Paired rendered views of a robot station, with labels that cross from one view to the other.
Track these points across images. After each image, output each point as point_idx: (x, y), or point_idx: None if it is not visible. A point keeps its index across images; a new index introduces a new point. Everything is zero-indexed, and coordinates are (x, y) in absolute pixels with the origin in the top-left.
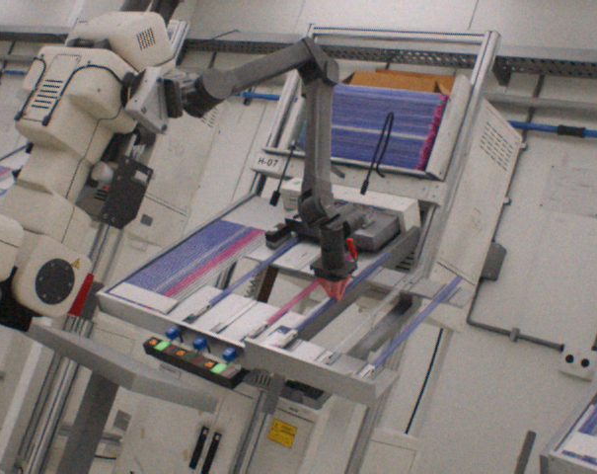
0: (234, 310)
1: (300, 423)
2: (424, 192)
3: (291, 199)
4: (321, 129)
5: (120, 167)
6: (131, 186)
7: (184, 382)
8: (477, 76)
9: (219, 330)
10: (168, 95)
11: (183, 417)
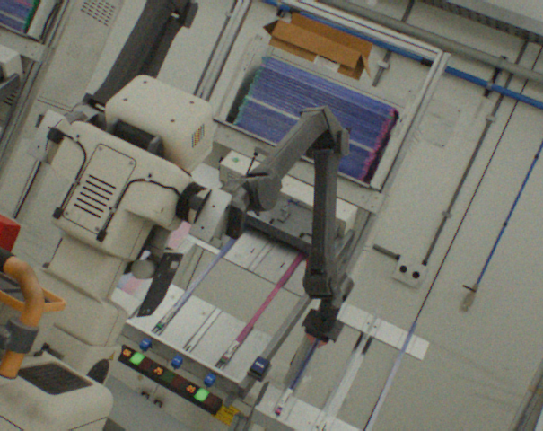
0: (200, 320)
1: (243, 407)
2: (363, 199)
3: (230, 176)
4: (330, 205)
5: (162, 265)
6: (166, 276)
7: (182, 426)
8: (424, 93)
9: (193, 347)
10: (232, 218)
11: (120, 379)
